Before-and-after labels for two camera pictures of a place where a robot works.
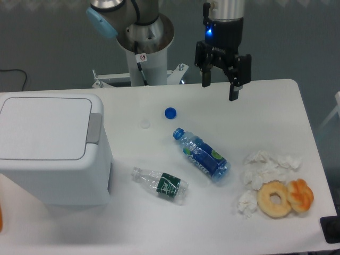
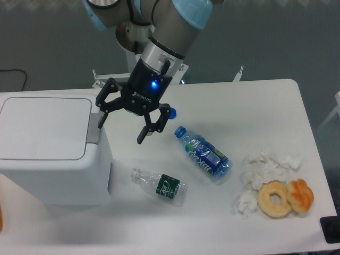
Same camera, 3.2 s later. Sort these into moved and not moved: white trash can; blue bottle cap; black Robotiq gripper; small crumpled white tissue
Moved: black Robotiq gripper
Not moved: small crumpled white tissue; blue bottle cap; white trash can
